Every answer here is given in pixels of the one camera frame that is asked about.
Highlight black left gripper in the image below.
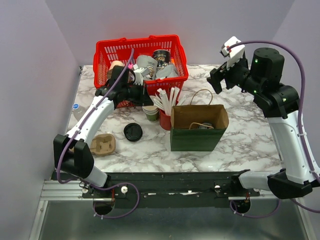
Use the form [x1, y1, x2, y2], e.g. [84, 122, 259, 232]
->
[121, 81, 154, 107]

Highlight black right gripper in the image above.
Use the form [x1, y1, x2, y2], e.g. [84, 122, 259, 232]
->
[206, 53, 263, 96]

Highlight black plastic cup lid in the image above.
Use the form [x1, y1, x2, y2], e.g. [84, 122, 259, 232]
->
[198, 122, 214, 129]

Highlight brown paper bag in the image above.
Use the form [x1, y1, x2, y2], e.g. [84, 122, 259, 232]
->
[170, 103, 229, 152]

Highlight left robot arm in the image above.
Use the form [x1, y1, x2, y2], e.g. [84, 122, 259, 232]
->
[53, 65, 152, 198]

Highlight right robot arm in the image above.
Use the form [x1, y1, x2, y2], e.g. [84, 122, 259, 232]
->
[207, 45, 320, 199]

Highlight stack of green paper cups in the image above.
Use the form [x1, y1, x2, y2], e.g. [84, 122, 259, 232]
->
[142, 105, 159, 122]

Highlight white wrapped straws bundle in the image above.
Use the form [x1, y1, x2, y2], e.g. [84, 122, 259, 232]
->
[150, 87, 187, 116]

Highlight red straw holder cup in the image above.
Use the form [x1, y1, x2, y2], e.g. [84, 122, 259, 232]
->
[159, 109, 171, 131]

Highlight stack of black cup lids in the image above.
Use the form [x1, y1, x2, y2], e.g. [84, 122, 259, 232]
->
[123, 123, 143, 142]

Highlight grey cloth in basket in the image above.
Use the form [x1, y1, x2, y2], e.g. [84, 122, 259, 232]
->
[155, 64, 179, 80]

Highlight grey printed cup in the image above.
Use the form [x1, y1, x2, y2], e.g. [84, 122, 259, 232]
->
[136, 55, 158, 81]

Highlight beige cup in basket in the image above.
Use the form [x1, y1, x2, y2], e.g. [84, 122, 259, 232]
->
[109, 60, 125, 71]

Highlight black printed can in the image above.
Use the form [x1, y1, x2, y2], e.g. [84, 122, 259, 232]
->
[152, 49, 171, 71]

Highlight red plastic shopping basket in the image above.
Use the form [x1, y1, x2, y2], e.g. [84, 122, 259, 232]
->
[93, 34, 189, 95]

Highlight clear plastic water bottle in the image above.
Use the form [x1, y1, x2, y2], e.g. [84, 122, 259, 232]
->
[72, 103, 87, 122]

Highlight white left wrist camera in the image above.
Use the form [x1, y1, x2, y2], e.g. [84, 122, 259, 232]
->
[132, 64, 146, 86]

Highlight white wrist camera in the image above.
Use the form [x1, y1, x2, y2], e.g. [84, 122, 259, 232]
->
[132, 64, 146, 86]
[220, 36, 245, 70]

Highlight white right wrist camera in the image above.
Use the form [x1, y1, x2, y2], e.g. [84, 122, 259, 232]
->
[220, 36, 245, 70]

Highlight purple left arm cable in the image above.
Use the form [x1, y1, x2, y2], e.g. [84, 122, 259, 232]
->
[56, 48, 140, 220]

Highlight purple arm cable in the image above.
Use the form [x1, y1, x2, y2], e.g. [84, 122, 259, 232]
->
[56, 48, 140, 220]
[226, 40, 320, 218]

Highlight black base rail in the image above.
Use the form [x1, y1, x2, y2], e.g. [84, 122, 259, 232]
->
[82, 171, 260, 210]

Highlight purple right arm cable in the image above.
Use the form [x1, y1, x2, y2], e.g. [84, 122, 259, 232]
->
[226, 40, 320, 218]

